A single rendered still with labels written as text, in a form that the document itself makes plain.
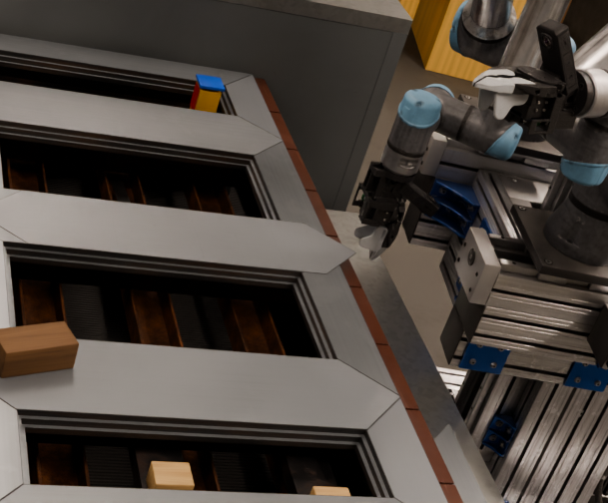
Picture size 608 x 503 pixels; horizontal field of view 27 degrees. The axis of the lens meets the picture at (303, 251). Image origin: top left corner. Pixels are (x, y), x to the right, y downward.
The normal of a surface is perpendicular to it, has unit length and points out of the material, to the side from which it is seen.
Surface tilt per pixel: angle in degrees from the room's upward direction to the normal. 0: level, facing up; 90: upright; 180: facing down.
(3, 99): 0
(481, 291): 90
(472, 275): 90
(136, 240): 0
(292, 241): 0
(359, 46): 90
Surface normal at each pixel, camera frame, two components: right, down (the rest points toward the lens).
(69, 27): 0.24, 0.56
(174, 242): 0.28, -0.82
